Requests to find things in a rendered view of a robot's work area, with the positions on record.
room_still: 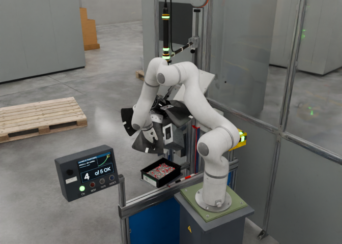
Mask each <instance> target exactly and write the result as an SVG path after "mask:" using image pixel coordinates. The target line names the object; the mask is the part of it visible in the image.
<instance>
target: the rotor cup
mask: <svg viewBox="0 0 342 244"><path fill-rule="evenodd" d="M159 104H161V105H162V106H160V105H159ZM166 105H172V104H171V102H170V101H169V100H164V99H163V98H161V97H159V96H158V95H156V98H155V101H154V103H153V105H152V107H151V109H150V111H152V112H153V111H154V112H153V113H156V114H160V115H163V118H166V117H167V116H168V114H167V113H166V112H165V111H163V110H160V109H161V108H160V107H163V106H166Z"/></svg>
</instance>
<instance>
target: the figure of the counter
mask: <svg viewBox="0 0 342 244"><path fill-rule="evenodd" d="M80 175H81V179H82V183H84V182H87V181H90V180H92V179H93V178H92V173H91V170H88V171H85V172H82V173H80Z"/></svg>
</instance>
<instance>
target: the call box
mask: <svg viewBox="0 0 342 244"><path fill-rule="evenodd" d="M237 129H238V128H237ZM238 131H239V132H242V130H240V129H238ZM243 136H247V133H246V132H245V133H242V134H240V138H241V137H243ZM245 144H246V140H244V141H241V142H239V143H238V144H237V145H236V146H235V147H233V148H232V149H230V150H233V149H236V148H239V147H241V146H244V145H245ZM230 150H228V151H230Z"/></svg>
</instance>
